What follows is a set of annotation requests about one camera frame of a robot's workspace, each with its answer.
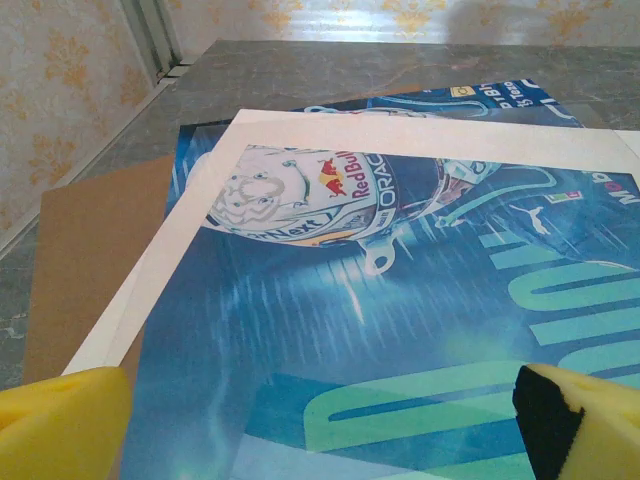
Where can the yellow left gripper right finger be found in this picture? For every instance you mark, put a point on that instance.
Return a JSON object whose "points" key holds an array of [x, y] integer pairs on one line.
{"points": [[595, 430]]}

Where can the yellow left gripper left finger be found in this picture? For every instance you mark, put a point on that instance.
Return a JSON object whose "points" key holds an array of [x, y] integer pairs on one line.
{"points": [[60, 430]]}

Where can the brown cardboard backing board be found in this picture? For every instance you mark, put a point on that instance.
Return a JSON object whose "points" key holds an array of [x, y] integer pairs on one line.
{"points": [[90, 260]]}

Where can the blue racing helmet photo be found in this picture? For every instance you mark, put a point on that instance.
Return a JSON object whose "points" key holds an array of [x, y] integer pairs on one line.
{"points": [[350, 310]]}

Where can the white mat board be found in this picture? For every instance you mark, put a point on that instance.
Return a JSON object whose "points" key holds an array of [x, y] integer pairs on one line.
{"points": [[400, 137]]}

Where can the aluminium upright post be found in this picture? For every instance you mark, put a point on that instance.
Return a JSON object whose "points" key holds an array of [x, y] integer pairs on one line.
{"points": [[150, 35]]}

